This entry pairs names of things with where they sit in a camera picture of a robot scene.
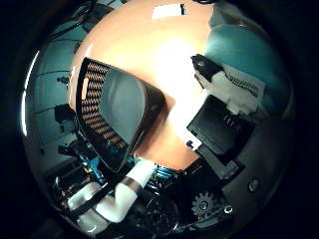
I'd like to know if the blue aluminium rail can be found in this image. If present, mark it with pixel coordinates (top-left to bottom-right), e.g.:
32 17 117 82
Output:
79 155 177 182

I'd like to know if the white paper sheet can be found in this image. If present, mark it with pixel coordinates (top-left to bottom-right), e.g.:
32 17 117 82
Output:
151 4 188 20

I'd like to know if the black mesh container basket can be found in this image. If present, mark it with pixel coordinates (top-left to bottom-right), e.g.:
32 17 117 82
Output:
75 57 167 174

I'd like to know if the ceiling light strip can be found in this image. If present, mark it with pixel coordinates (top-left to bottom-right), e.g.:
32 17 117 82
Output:
20 49 41 137

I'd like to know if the light blue plush toy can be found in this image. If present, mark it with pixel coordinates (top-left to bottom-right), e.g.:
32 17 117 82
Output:
202 6 291 114

